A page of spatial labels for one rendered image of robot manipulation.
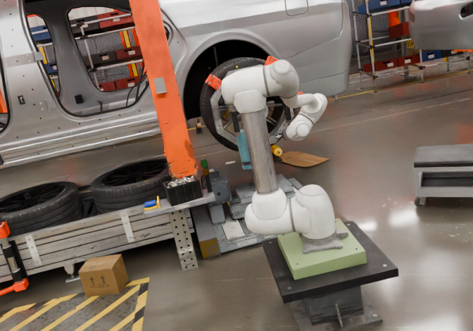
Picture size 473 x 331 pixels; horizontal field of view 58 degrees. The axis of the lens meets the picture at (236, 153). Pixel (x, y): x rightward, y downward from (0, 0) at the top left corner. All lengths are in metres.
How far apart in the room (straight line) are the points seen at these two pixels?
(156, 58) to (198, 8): 0.69
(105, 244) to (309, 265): 1.53
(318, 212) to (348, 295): 0.42
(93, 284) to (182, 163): 0.90
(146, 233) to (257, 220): 1.19
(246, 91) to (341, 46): 1.77
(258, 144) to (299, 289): 0.63
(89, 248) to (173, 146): 0.89
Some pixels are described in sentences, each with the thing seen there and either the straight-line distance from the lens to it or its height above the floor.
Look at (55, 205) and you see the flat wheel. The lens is 3.14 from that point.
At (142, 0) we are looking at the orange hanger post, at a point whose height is 1.62.
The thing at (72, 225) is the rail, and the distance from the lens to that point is 2.95.
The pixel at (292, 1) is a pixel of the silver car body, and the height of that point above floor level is 1.49.
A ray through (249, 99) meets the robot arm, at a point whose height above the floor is 1.08.
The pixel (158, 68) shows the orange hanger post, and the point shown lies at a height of 1.24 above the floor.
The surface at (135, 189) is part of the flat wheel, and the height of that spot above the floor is 0.48.
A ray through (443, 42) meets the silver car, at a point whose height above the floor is 0.87.
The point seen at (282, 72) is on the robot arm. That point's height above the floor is 1.17.
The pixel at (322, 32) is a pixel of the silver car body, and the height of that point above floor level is 1.23.
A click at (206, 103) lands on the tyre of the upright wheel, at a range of 2.89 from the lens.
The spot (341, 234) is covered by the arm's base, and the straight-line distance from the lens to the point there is 2.03.
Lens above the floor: 1.35
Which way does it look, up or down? 16 degrees down
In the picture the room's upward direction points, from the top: 11 degrees counter-clockwise
